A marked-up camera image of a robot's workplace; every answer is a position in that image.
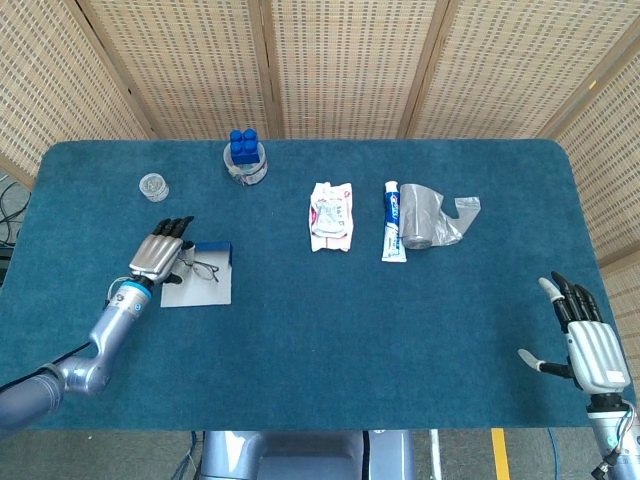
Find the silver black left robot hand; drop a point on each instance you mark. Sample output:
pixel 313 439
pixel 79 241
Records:
pixel 155 255

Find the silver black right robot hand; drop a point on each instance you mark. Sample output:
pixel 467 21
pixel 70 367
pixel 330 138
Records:
pixel 595 355

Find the wire-frame eyeglasses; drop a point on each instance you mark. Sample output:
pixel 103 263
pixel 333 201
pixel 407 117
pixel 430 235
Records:
pixel 205 270

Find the blue glasses case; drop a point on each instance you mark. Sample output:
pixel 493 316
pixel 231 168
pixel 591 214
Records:
pixel 200 295

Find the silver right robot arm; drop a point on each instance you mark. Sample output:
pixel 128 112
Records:
pixel 607 430

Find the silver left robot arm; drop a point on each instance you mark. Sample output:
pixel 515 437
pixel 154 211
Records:
pixel 115 325

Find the small clear plastic jar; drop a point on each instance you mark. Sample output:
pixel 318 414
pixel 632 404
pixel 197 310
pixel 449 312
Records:
pixel 153 187

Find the clear tape roll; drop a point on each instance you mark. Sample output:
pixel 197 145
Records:
pixel 250 175

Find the blue toy building block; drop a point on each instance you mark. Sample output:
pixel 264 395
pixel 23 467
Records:
pixel 243 146

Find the blue table cloth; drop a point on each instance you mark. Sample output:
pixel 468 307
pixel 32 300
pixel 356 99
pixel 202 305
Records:
pixel 320 325

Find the white red refill pouch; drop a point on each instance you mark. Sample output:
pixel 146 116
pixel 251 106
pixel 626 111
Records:
pixel 331 215

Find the white metal table leg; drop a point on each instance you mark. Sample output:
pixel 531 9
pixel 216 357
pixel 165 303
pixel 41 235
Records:
pixel 435 455

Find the grey garbage bag roll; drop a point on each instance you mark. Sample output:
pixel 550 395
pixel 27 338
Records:
pixel 417 215

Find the blue white toothpaste tube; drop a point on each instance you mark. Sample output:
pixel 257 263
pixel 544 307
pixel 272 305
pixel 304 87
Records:
pixel 392 225

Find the grey blue robot torso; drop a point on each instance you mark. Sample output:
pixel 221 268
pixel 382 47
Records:
pixel 300 457

